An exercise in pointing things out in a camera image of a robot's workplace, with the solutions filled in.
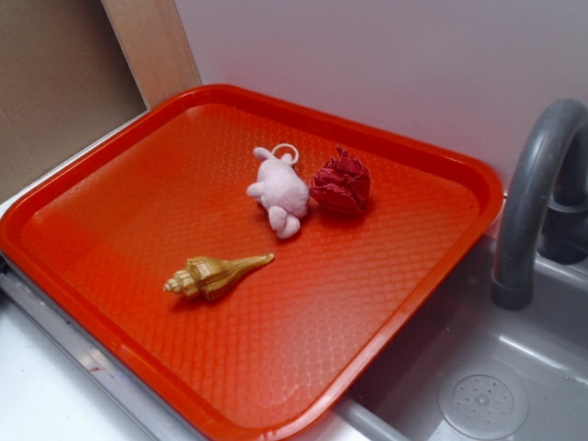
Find pink plush bunny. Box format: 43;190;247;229
246;143;310;239

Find dark red fabric flower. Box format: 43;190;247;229
310;146;371;214

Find orange plastic serving tray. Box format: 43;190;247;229
1;85;503;440

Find golden conch seashell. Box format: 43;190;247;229
164;253;275;301

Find grey toy sink basin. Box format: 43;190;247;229
334;238;588;441

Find grey toy faucet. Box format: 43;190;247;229
492;98;587;311

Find brown cardboard panel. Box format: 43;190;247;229
1;1;145;200

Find light wooden post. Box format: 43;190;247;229
102;0;201;109

